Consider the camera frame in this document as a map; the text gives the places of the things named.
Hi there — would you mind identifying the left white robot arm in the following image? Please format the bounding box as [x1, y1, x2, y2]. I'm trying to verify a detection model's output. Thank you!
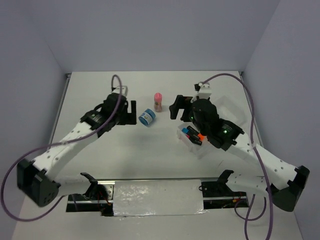
[17, 86, 137, 207]

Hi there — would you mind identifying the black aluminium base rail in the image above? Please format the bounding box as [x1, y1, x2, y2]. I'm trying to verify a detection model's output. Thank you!
[66, 180, 249, 217]

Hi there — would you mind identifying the pink lid small bottle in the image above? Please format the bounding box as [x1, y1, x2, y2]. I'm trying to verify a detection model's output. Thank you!
[153, 92, 163, 112]

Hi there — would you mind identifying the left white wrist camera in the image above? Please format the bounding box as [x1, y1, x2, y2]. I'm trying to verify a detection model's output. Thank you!
[111, 85, 128, 97]

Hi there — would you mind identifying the blue cap highlighter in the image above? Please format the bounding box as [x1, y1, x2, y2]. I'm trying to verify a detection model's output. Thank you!
[181, 127, 193, 136]

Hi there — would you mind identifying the white foil front panel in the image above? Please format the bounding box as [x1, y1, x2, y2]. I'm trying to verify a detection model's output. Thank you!
[113, 179, 205, 217]

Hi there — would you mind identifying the orange cap highlighter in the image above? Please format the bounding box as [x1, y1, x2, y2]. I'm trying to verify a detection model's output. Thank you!
[187, 125, 205, 141]

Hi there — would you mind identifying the translucent white compartment tray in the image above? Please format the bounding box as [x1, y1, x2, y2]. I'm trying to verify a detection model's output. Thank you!
[176, 95, 248, 159]

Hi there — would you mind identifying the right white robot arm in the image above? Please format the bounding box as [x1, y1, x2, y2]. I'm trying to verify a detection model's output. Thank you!
[169, 95, 310, 212]

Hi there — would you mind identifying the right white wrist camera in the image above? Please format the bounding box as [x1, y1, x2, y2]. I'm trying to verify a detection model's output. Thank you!
[191, 82, 212, 102]

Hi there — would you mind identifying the pink cap highlighter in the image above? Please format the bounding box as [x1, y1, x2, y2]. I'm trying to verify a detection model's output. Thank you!
[185, 134, 203, 146]

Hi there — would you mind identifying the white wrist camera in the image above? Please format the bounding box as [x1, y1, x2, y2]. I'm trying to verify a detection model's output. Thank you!
[111, 85, 128, 97]
[191, 82, 212, 102]

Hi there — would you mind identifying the blue tape roll tub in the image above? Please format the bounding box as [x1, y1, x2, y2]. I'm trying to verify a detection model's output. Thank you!
[138, 108, 156, 127]

